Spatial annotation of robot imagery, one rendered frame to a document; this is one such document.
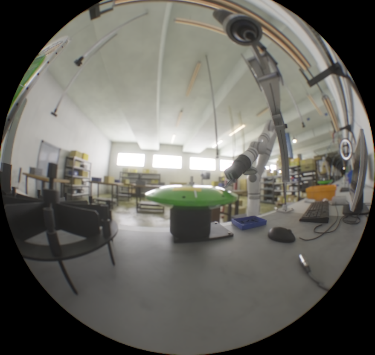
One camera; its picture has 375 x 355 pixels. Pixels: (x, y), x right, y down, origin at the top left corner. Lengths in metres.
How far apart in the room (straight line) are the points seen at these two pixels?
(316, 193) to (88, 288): 1.30
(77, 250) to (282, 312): 0.29
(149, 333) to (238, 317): 0.11
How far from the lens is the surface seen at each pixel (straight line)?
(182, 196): 0.27
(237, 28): 0.18
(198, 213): 0.35
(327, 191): 1.19
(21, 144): 4.83
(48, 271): 0.30
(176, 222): 0.37
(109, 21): 2.98
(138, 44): 2.94
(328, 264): 0.34
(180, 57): 3.57
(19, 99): 0.41
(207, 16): 3.19
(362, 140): 0.62
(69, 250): 0.20
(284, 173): 0.74
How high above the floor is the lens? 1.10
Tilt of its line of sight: 8 degrees up
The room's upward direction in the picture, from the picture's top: 1 degrees clockwise
